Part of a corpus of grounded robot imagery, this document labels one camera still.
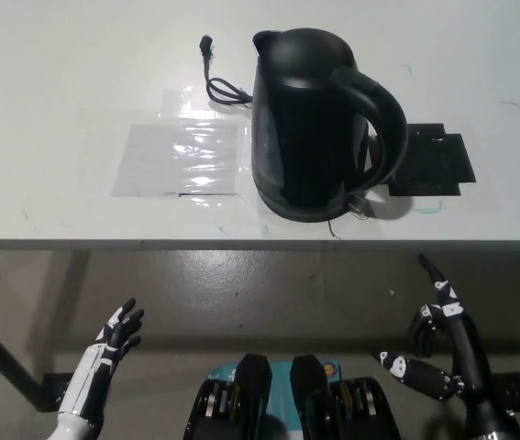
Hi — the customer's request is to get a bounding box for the black flat mat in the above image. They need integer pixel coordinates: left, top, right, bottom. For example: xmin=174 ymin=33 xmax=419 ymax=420
xmin=381 ymin=122 xmax=479 ymax=199

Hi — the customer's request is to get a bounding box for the black electric kettle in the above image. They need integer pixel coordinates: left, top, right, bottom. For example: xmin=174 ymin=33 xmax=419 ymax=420
xmin=249 ymin=27 xmax=410 ymax=217

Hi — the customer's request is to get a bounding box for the black kettle power base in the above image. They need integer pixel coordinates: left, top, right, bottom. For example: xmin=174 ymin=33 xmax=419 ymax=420
xmin=257 ymin=186 xmax=380 ymax=226

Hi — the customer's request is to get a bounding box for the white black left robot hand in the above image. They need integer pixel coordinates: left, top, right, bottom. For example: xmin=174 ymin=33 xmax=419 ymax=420
xmin=55 ymin=297 xmax=146 ymax=425

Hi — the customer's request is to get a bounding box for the black power cord with plug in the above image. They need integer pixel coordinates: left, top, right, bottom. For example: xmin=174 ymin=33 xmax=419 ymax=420
xmin=200 ymin=35 xmax=256 ymax=112

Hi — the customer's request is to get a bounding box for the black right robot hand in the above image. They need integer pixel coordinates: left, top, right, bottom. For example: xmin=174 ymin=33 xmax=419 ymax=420
xmin=375 ymin=253 xmax=518 ymax=433

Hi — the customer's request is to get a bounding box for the transparent plastic film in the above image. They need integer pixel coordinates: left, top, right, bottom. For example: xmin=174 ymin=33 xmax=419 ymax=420
xmin=80 ymin=84 xmax=260 ymax=210

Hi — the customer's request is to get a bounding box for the black table foot plate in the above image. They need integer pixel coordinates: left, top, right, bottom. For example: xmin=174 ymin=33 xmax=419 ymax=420
xmin=40 ymin=372 xmax=73 ymax=410

